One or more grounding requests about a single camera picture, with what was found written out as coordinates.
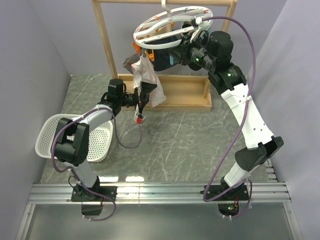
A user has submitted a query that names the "teal clothes peg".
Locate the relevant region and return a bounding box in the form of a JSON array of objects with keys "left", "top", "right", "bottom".
[
  {"left": 169, "top": 55, "right": 176, "bottom": 66},
  {"left": 141, "top": 48, "right": 147, "bottom": 58}
]

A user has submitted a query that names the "navy blue underwear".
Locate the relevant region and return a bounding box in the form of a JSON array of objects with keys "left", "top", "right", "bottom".
[{"left": 150, "top": 36, "right": 178, "bottom": 72}]

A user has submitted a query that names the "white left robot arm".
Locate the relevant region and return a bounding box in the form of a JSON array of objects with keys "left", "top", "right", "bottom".
[{"left": 50, "top": 78, "right": 157, "bottom": 203}]

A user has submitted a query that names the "grey striped underwear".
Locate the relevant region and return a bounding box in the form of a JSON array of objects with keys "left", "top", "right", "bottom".
[{"left": 122, "top": 52, "right": 141, "bottom": 74}]

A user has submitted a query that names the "white pink-trimmed underwear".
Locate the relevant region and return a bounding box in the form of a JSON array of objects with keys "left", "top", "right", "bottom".
[{"left": 131, "top": 56, "right": 166, "bottom": 108}]

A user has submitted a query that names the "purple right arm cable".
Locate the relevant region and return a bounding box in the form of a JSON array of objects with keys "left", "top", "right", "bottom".
[{"left": 202, "top": 15, "right": 257, "bottom": 219}]

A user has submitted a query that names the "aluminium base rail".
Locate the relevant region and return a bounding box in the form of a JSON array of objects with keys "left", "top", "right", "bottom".
[{"left": 14, "top": 74, "right": 305, "bottom": 240}]

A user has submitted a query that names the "white perforated plastic basket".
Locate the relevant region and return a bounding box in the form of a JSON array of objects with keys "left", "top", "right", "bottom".
[{"left": 35, "top": 114, "right": 114, "bottom": 163}]

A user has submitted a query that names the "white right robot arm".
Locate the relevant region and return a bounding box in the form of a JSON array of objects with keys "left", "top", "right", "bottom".
[{"left": 168, "top": 31, "right": 284, "bottom": 202}]

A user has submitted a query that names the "wooden hanging rack frame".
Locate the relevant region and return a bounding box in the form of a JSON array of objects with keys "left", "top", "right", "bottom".
[{"left": 92, "top": 0, "right": 237, "bottom": 112}]

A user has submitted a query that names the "orange clothes peg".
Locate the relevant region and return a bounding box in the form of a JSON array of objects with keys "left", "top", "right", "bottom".
[
  {"left": 145, "top": 50, "right": 155, "bottom": 62},
  {"left": 132, "top": 42, "right": 142, "bottom": 56}
]

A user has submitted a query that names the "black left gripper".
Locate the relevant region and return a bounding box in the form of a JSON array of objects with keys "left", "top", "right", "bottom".
[{"left": 119, "top": 82, "right": 158, "bottom": 115}]

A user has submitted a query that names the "white oval clip hanger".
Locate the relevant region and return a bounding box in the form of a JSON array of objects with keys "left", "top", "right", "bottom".
[{"left": 133, "top": 0, "right": 213, "bottom": 50}]

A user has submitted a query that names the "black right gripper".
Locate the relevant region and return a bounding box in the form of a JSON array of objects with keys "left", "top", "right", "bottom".
[{"left": 167, "top": 32, "right": 216, "bottom": 72}]

